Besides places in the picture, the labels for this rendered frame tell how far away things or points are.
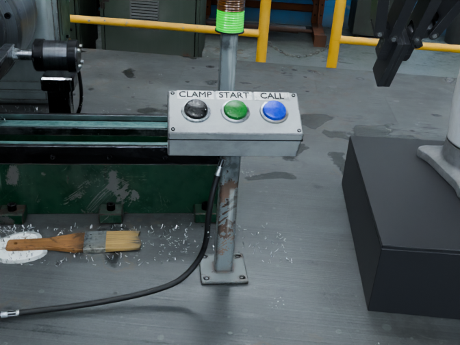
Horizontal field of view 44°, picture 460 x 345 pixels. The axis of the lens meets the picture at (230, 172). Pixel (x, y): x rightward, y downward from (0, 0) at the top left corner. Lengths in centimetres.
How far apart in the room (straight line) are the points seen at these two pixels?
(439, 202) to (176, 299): 41
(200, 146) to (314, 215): 37
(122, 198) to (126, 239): 9
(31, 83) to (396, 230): 97
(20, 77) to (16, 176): 51
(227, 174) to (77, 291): 27
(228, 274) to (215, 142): 23
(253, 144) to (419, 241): 26
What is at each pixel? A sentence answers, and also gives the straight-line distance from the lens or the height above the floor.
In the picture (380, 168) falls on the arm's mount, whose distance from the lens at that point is 99.
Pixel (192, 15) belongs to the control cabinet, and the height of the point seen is 44.
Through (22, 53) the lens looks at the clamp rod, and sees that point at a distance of 112.
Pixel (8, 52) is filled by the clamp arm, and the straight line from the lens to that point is 110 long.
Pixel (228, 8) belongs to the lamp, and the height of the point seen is 108.
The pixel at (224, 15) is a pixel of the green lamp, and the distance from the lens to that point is 123.
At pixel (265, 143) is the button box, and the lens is 73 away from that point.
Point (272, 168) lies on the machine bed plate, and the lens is 118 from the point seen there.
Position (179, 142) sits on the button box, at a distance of 72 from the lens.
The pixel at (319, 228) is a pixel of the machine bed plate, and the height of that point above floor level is 80.
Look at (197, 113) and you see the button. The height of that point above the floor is 107.
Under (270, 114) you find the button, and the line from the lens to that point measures 72.
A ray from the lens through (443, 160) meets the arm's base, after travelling 100.
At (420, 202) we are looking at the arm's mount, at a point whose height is 91.
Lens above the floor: 133
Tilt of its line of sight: 28 degrees down
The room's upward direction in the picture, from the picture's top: 4 degrees clockwise
